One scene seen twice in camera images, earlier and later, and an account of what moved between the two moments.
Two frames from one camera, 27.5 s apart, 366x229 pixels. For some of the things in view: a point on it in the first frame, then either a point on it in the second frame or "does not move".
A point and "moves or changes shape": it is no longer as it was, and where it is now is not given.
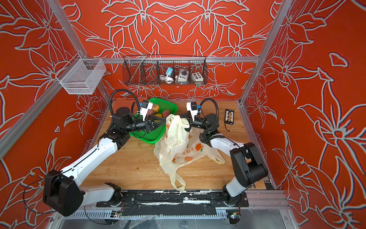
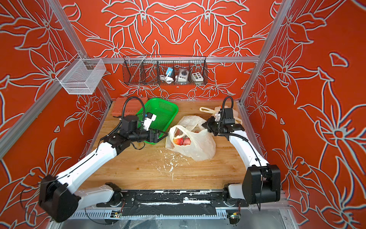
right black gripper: x=189 y=119 → x=208 y=124
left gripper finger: x=155 y=126 → x=161 y=135
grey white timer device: x=183 y=76 does not move
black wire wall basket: x=165 y=70 does not move
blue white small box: x=169 y=69 does not move
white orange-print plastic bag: x=179 y=147 moves or changes shape
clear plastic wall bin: x=81 y=76 does not move
